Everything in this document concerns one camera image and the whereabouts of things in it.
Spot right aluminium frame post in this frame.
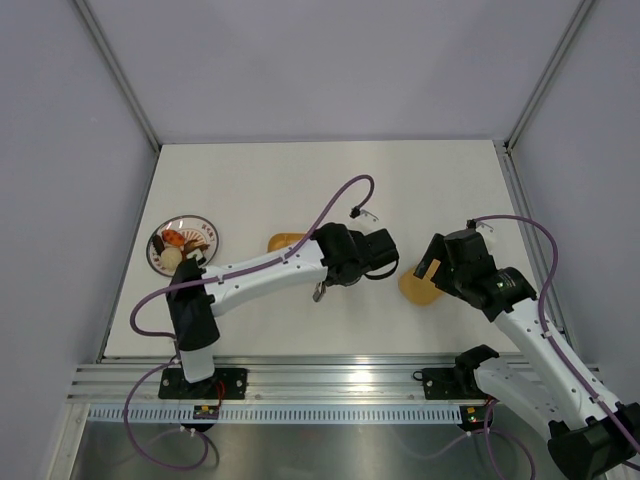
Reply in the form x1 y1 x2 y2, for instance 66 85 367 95
503 0 599 155

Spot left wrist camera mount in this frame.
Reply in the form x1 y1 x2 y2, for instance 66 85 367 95
349 205 379 223

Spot orange fried cutlet toy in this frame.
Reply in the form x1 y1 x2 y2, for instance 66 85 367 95
161 229 185 247

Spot white dumpling toy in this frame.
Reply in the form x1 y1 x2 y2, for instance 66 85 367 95
160 247 183 272

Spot round printed food plate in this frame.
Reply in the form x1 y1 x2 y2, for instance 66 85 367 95
146 215 220 277

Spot white slotted cable duct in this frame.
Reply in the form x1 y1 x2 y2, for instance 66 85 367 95
88 403 462 425

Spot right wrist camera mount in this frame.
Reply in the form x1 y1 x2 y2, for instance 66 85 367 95
466 219 498 252

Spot aluminium mounting rail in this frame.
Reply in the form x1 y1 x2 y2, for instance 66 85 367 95
66 354 454 404

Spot yellow lunch box base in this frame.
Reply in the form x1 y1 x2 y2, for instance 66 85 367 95
267 232 306 256

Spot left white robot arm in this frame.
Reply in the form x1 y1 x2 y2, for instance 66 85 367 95
165 222 399 398

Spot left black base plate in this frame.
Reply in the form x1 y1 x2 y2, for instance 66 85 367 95
158 367 248 400

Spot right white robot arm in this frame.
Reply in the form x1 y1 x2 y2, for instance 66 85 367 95
414 229 639 479

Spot yellow lunch box lid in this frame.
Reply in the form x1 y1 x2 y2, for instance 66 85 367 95
398 260 444 307

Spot metal food tongs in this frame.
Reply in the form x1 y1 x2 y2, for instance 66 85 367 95
312 282 327 303

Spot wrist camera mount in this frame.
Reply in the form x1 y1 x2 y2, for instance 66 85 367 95
349 205 379 223
466 219 498 252

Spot dark brown meat toy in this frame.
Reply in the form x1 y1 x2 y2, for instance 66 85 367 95
152 235 165 255

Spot sushi roll toy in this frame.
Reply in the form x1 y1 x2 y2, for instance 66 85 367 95
186 249 206 265

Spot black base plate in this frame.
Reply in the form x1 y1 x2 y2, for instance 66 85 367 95
412 367 491 402
158 367 248 400

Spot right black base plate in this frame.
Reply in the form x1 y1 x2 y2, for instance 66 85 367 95
412 367 491 402

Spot brown crab claw toy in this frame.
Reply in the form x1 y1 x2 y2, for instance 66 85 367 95
182 240 209 255

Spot aluminium frame post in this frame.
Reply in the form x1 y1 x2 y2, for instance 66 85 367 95
503 0 599 155
70 0 162 155

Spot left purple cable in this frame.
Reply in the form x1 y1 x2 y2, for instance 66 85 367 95
122 173 376 471

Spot left aluminium frame post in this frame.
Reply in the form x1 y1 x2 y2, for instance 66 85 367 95
70 0 162 155

